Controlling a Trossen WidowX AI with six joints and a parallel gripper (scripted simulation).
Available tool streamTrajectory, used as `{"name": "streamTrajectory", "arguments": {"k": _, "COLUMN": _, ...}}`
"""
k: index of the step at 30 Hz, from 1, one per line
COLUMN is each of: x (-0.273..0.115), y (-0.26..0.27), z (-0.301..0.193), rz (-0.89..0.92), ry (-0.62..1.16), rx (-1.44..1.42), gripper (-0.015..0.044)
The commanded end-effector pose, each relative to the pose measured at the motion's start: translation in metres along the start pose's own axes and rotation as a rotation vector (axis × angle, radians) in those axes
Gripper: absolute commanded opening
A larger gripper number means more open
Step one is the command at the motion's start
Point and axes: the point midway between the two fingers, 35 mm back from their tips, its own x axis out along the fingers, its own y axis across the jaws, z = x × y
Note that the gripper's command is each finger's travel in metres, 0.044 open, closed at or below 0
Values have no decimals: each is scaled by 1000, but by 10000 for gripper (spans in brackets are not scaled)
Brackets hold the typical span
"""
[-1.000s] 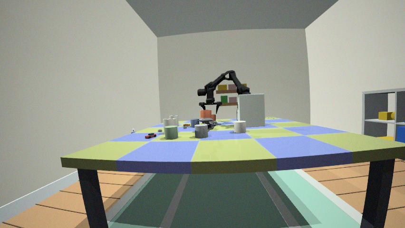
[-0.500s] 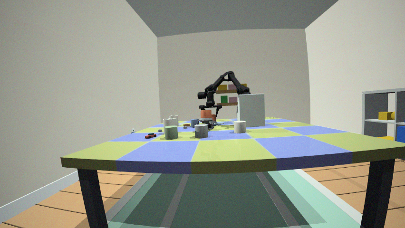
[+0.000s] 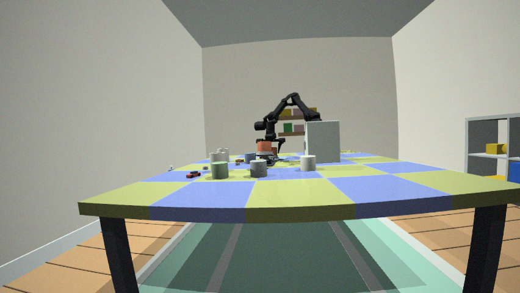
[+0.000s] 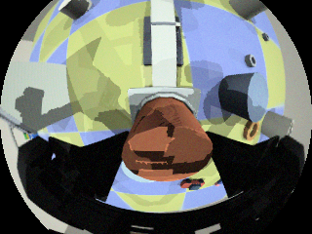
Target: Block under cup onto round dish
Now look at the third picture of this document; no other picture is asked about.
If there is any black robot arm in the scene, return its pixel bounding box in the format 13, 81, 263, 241
254, 92, 322, 141

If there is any orange cylinder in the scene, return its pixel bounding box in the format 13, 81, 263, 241
258, 141, 272, 152

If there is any grey open cylinder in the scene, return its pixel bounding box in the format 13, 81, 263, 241
209, 152, 226, 168
217, 148, 229, 162

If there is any dark grey cylinder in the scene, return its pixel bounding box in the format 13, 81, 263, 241
300, 156, 316, 171
250, 160, 267, 178

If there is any green cylinder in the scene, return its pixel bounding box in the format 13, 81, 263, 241
211, 162, 229, 179

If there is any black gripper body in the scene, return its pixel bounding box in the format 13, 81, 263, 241
256, 129, 286, 143

